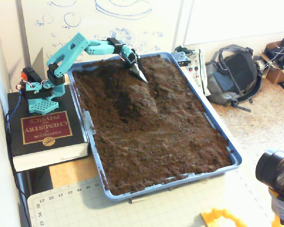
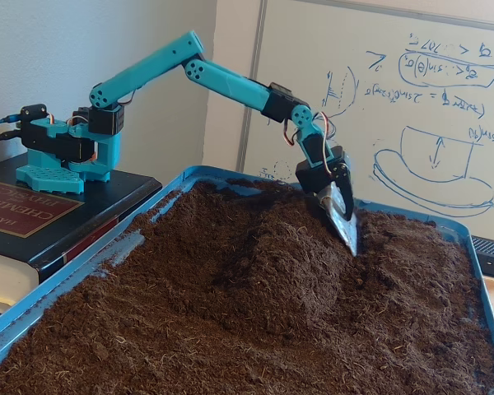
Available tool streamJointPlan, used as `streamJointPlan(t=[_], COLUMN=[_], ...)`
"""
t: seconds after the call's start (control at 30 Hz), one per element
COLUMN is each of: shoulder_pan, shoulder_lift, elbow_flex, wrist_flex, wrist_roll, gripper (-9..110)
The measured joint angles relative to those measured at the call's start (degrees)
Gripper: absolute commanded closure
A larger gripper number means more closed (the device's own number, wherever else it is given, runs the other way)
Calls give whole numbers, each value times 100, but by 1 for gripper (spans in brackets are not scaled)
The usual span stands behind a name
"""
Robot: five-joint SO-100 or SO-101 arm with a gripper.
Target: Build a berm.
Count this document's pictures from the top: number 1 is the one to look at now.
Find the white panel with red buttons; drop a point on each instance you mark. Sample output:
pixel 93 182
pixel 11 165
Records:
pixel 198 71

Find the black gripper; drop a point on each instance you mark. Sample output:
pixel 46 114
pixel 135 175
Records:
pixel 134 64

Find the black chemistry physics handbook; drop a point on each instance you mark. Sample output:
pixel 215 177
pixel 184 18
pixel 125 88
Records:
pixel 47 142

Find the yellow plastic stand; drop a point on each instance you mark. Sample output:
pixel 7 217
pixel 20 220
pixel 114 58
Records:
pixel 217 218

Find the cardboard box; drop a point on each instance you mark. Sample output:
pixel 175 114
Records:
pixel 278 74

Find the perforated electronics box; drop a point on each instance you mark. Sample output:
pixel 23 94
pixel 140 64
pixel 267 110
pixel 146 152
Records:
pixel 180 58

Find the small metal bar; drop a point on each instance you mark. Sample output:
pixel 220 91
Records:
pixel 138 200

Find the brown soil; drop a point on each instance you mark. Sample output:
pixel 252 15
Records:
pixel 156 137

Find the blue plastic tray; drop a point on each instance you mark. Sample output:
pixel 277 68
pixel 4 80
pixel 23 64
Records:
pixel 227 142

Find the whiteboard with blue drawings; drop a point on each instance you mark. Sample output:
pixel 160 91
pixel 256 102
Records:
pixel 109 21

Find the blank white board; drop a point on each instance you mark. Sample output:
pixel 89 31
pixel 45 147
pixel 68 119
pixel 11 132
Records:
pixel 239 21

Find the green cutting mat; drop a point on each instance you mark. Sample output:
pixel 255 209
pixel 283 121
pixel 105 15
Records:
pixel 85 208

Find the black camera lens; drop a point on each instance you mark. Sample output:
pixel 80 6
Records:
pixel 272 168

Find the grey backpack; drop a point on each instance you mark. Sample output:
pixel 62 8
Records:
pixel 234 73

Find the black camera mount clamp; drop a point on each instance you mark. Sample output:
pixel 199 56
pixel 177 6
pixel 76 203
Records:
pixel 282 205

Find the teal robot arm with base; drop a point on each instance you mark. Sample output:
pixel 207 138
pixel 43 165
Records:
pixel 66 52

